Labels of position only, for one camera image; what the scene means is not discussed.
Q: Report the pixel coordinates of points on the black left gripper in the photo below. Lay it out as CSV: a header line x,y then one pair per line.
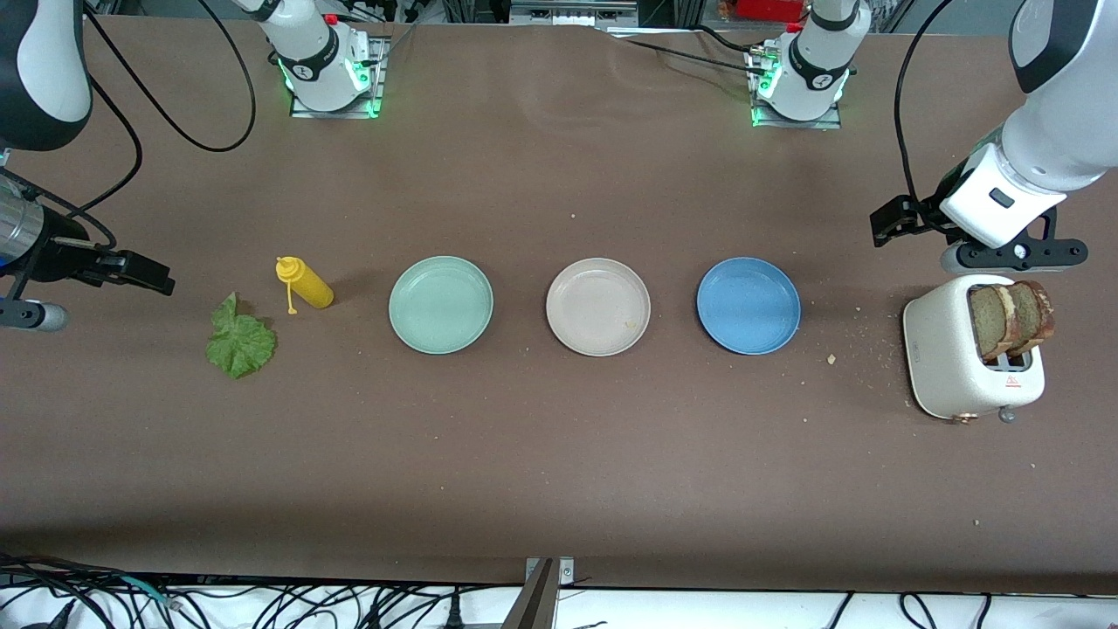
x,y
924,212

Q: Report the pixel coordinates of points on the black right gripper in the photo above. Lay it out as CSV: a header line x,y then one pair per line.
x,y
54,253

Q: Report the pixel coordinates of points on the green lettuce leaf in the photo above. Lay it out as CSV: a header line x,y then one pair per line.
x,y
240,345

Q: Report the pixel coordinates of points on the brown bread slice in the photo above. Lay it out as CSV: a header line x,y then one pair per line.
x,y
987,319
1035,314

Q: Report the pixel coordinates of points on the yellow mustard squeeze bottle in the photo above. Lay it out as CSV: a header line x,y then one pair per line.
x,y
310,286

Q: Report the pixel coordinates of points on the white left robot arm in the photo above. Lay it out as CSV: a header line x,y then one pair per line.
x,y
1066,131

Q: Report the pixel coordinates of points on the blue plate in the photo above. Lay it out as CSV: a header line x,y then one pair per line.
x,y
748,306

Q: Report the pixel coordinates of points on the mint green plate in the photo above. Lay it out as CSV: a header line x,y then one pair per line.
x,y
441,306

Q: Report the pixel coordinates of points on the beige plate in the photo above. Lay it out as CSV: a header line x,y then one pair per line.
x,y
598,306

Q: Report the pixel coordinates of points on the white toaster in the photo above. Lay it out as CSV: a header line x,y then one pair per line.
x,y
939,349

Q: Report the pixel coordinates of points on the red background object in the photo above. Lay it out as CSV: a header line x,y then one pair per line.
x,y
769,9

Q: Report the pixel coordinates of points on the black power plug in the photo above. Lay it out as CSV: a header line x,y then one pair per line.
x,y
454,616

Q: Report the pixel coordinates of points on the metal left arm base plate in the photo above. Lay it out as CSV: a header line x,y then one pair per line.
x,y
795,125

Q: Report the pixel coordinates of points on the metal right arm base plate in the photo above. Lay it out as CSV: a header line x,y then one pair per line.
x,y
332,114

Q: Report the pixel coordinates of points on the aluminium frame profile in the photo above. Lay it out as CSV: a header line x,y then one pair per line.
x,y
568,16

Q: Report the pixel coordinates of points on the small metal edge bracket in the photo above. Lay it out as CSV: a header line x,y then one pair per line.
x,y
566,572

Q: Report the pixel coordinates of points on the grey metal post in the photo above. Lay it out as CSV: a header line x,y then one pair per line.
x,y
533,607

